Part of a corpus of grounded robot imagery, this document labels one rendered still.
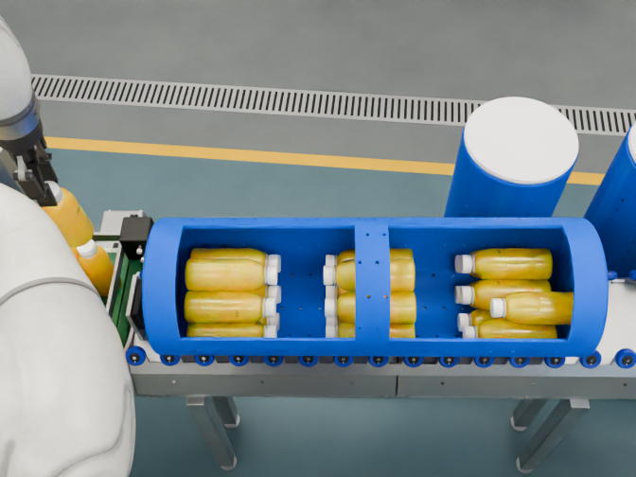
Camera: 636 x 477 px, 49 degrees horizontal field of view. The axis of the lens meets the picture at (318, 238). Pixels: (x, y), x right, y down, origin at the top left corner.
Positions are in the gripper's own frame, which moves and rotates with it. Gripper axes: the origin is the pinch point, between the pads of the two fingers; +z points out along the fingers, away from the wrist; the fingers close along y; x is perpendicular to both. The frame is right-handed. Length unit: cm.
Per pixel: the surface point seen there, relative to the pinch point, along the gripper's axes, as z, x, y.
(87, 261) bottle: 35.7, -0.7, 0.3
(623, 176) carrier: 31, -130, 12
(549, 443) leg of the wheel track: 89, -121, -43
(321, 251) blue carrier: 31, -52, -3
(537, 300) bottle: 13, -91, -24
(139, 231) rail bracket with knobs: 40.8, -11.4, 9.4
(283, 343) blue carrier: 20, -41, -26
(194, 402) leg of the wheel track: 73, -21, -25
